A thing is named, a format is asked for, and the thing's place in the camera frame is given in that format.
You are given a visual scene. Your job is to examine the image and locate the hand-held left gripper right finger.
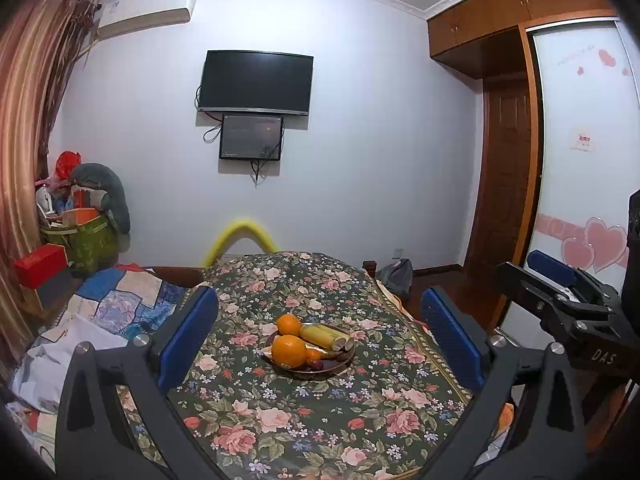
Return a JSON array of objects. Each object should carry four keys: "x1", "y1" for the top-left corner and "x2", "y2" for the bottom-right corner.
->
[{"x1": 420, "y1": 285, "x2": 587, "y2": 480}]

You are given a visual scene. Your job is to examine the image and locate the black wall television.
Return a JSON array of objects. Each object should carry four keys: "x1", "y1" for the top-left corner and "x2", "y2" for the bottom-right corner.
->
[{"x1": 196, "y1": 50, "x2": 314, "y2": 117}]

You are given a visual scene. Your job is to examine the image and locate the white wardrobe door with hearts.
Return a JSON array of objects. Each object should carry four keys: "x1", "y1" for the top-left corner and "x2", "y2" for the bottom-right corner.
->
[{"x1": 492, "y1": 17, "x2": 640, "y2": 356}]

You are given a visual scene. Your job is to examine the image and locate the grey bag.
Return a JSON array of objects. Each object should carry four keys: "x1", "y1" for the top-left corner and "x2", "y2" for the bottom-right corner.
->
[{"x1": 375, "y1": 258, "x2": 414, "y2": 303}]

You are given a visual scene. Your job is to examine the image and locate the striped pink curtain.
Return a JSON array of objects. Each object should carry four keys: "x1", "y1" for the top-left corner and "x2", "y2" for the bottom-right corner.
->
[{"x1": 0, "y1": 0, "x2": 101, "y2": 361}]

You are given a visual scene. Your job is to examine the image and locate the large orange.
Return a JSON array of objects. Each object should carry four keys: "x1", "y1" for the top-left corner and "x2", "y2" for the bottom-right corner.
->
[{"x1": 271, "y1": 335, "x2": 307, "y2": 367}]

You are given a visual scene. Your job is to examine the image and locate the brown plate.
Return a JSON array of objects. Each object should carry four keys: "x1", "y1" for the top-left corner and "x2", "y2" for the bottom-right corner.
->
[{"x1": 265, "y1": 330, "x2": 357, "y2": 374}]

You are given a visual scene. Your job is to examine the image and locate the green floral tablecloth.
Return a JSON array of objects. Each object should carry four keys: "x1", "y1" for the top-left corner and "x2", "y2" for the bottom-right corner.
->
[{"x1": 115, "y1": 251, "x2": 506, "y2": 480}]

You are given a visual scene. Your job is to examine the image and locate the small black monitor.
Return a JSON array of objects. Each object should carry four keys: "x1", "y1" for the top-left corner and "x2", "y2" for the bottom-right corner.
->
[{"x1": 219, "y1": 114, "x2": 285, "y2": 162}]

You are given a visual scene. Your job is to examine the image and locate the black cable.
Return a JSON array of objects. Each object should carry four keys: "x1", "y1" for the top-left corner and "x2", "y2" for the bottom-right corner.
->
[
  {"x1": 250, "y1": 145, "x2": 282, "y2": 188},
  {"x1": 202, "y1": 112, "x2": 224, "y2": 144}
]

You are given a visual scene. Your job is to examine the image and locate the patchwork quilt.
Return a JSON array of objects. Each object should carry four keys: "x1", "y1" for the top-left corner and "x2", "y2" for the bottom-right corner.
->
[{"x1": 30, "y1": 265, "x2": 211, "y2": 356}]

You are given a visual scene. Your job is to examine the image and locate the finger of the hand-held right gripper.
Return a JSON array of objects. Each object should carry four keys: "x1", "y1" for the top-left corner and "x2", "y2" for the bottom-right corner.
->
[
  {"x1": 492, "y1": 261, "x2": 625, "y2": 335},
  {"x1": 527, "y1": 249, "x2": 621, "y2": 306}
]

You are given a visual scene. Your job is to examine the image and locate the wooden door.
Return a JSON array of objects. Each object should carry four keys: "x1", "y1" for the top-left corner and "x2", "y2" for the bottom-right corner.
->
[{"x1": 465, "y1": 77, "x2": 533, "y2": 281}]

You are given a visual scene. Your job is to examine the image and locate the wooden overhead cabinets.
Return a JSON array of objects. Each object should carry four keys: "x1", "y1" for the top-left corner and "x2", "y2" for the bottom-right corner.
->
[{"x1": 426, "y1": 0, "x2": 618, "y2": 80}]

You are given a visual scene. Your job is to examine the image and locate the orange box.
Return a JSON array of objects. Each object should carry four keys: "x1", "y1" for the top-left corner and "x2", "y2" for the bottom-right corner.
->
[{"x1": 62, "y1": 207, "x2": 108, "y2": 228}]

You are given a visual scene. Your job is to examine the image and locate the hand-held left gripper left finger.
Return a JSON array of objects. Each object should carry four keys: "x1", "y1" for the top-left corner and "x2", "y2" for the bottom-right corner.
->
[{"x1": 54, "y1": 285, "x2": 221, "y2": 480}]

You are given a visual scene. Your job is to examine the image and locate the white cloth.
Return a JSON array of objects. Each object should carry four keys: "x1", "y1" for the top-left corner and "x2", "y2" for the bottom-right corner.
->
[{"x1": 10, "y1": 310, "x2": 136, "y2": 413}]

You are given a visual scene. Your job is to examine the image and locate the red plastic bag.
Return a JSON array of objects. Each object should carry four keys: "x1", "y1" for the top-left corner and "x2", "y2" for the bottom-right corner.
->
[{"x1": 54, "y1": 151, "x2": 82, "y2": 181}]

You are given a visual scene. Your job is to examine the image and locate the white air conditioner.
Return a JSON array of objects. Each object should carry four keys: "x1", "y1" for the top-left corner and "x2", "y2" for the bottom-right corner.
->
[{"x1": 95, "y1": 0, "x2": 198, "y2": 41}]

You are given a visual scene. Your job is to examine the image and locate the red box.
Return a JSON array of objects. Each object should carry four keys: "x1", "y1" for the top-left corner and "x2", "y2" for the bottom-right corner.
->
[{"x1": 13, "y1": 244, "x2": 69, "y2": 291}]

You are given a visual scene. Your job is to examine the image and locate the grey plush toy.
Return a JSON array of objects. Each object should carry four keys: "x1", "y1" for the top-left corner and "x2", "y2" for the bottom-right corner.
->
[{"x1": 70, "y1": 162, "x2": 132, "y2": 235}]

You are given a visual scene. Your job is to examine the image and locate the thin yellow sugarcane piece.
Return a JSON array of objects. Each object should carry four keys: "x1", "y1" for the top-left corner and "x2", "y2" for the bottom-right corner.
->
[{"x1": 306, "y1": 335, "x2": 354, "y2": 354}]

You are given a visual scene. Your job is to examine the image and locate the green bag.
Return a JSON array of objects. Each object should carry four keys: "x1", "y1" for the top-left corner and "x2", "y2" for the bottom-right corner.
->
[{"x1": 40, "y1": 212, "x2": 121, "y2": 278}]

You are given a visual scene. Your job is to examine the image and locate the thick yellow sugarcane piece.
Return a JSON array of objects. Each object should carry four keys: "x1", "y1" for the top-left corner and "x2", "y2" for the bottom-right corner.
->
[{"x1": 299, "y1": 323, "x2": 351, "y2": 346}]

